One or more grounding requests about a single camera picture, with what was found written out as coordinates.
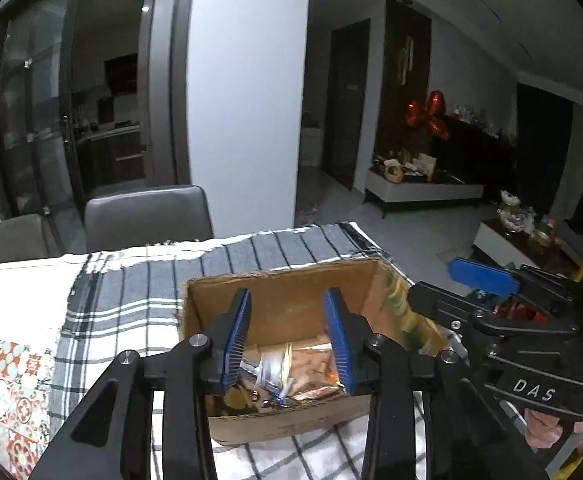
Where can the green yellow snack packet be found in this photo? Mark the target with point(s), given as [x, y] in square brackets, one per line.
[411, 315]

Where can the glass sliding door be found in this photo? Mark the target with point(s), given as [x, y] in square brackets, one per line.
[36, 120]

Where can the glass lotus ornament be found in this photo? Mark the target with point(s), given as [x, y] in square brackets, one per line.
[511, 212]

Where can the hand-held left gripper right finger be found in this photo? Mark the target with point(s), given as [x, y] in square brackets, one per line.
[340, 347]

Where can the grey dining chair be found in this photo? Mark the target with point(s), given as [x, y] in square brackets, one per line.
[149, 217]
[19, 240]

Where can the woven fruit basket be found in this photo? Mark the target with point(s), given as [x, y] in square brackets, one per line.
[394, 173]

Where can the brown cardboard box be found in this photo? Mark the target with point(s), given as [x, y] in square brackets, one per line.
[296, 305]

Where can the red foil balloon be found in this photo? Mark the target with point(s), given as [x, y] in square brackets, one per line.
[414, 114]
[439, 129]
[435, 102]

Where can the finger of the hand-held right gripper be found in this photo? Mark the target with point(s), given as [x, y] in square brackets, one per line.
[479, 275]
[441, 305]

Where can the white floral patterned tablecloth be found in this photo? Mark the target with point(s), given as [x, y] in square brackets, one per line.
[6, 385]

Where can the grey striped cloth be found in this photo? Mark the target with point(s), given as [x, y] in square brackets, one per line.
[136, 295]

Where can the tan snack packet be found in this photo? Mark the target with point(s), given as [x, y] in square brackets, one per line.
[316, 367]

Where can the white low bench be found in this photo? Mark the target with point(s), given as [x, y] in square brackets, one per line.
[421, 192]

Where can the person's right hand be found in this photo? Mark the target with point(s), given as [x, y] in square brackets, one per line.
[544, 427]

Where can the clear plastic snack packet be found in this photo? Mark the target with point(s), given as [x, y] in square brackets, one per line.
[274, 365]

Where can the dark interior door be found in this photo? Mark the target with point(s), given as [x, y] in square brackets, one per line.
[345, 105]

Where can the dark coffee table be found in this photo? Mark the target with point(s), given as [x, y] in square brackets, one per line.
[526, 252]

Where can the dark wooden sideboard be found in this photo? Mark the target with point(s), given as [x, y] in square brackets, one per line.
[476, 155]

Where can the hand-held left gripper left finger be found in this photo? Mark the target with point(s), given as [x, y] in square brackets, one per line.
[235, 342]

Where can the kitchen counter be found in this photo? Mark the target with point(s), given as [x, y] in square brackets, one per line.
[114, 155]

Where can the tall dark wardrobe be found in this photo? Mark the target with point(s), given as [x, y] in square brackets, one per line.
[404, 80]

